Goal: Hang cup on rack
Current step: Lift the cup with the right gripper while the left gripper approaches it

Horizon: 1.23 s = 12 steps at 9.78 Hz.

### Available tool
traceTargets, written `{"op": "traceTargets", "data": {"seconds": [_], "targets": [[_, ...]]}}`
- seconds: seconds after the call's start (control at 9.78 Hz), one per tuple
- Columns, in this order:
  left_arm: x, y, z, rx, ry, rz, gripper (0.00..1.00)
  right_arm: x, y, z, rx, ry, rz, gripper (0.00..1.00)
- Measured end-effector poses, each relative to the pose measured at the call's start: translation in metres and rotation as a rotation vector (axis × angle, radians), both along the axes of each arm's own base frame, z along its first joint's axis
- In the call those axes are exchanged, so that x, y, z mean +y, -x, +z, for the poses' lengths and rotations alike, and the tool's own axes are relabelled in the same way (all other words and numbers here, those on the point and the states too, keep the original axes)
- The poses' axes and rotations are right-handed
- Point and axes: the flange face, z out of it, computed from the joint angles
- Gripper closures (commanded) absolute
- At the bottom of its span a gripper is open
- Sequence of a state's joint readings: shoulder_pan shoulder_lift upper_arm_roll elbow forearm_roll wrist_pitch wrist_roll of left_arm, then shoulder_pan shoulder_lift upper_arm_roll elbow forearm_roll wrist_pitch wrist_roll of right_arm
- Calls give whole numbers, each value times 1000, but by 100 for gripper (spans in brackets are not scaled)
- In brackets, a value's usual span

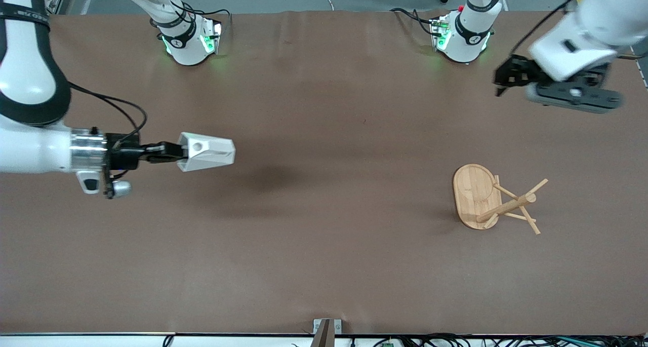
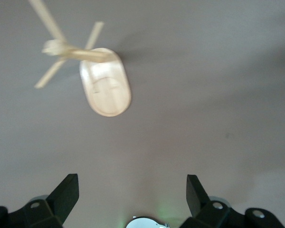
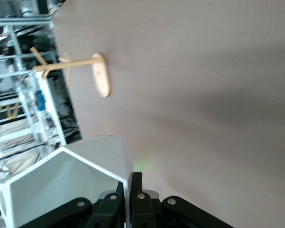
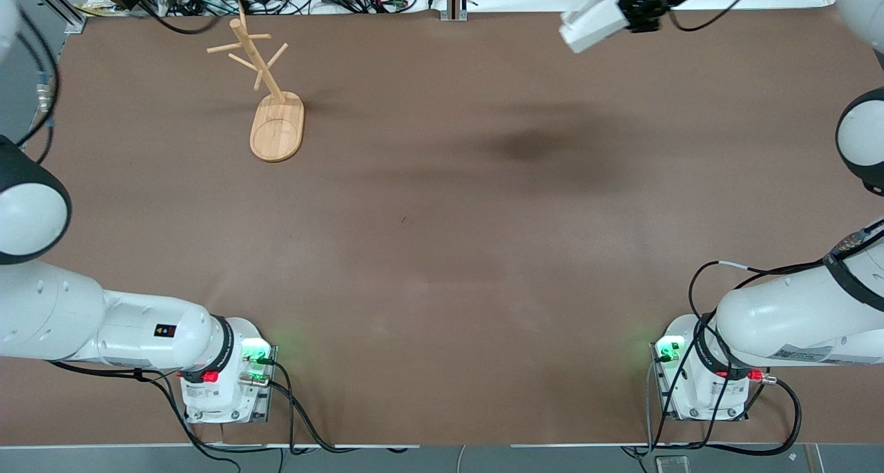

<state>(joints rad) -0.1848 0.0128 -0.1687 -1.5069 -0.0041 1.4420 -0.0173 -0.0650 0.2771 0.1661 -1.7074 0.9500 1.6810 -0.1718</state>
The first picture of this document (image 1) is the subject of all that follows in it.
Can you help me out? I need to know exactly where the black left arm base cable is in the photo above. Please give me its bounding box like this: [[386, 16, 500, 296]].
[[390, 8, 437, 36]]

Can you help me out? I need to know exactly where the black right arm base cable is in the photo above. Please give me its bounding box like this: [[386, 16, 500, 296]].
[[151, 0, 232, 31]]

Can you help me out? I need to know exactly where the black arm base cable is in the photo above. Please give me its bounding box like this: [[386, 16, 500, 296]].
[[151, 0, 232, 31], [390, 8, 437, 36]]

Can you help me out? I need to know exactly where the black cable bundle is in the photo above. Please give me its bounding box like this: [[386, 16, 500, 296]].
[[349, 333, 648, 347]]

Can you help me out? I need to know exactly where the white faceted cup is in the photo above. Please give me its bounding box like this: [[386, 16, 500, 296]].
[[177, 132, 236, 173]]

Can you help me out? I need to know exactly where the black right arm wrist cable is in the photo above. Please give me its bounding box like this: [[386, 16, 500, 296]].
[[68, 81, 148, 146]]

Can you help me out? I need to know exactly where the metal bracket with wooden post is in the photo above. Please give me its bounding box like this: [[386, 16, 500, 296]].
[[311, 318, 343, 347]]

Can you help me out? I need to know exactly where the black left arm wrist cable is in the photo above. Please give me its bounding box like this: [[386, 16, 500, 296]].
[[508, 0, 596, 58]]

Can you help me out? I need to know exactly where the black arm wrist cable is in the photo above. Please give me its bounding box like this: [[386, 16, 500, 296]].
[[68, 81, 148, 146], [508, 0, 596, 58]]

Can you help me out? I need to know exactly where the wooden cup rack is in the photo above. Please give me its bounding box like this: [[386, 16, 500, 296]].
[[452, 164, 549, 235]]

